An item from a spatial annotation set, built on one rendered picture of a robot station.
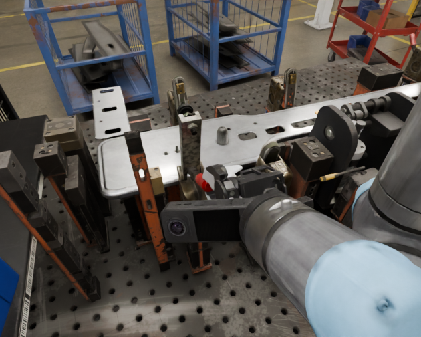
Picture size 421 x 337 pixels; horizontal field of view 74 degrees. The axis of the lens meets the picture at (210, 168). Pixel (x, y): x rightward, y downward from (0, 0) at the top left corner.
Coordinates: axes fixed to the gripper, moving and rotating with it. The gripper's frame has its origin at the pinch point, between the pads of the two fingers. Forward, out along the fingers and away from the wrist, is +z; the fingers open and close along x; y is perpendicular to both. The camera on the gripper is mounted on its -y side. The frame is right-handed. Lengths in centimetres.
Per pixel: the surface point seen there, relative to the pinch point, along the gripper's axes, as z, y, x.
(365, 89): 44, 76, 6
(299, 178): 6.8, 22.1, -6.1
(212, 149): 26.4, 9.1, 0.2
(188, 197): 9.2, -2.2, -5.0
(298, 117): 31.1, 38.8, 3.3
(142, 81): 249, 10, 35
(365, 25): 194, 224, 52
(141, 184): 10.6, -10.6, -0.5
